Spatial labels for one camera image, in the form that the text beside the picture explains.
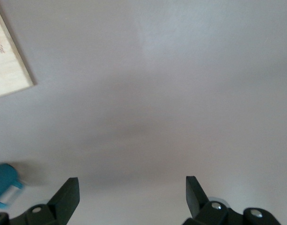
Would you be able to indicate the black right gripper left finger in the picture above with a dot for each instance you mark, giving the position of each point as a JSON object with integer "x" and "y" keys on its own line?
{"x": 63, "y": 199}

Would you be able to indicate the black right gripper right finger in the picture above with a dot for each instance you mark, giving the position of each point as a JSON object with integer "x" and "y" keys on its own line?
{"x": 199, "y": 204}

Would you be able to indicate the teal ribbed cup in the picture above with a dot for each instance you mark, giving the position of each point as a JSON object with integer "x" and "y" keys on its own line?
{"x": 4, "y": 182}

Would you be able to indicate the bamboo cutting board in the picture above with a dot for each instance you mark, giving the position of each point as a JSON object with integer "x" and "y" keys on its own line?
{"x": 5, "y": 58}

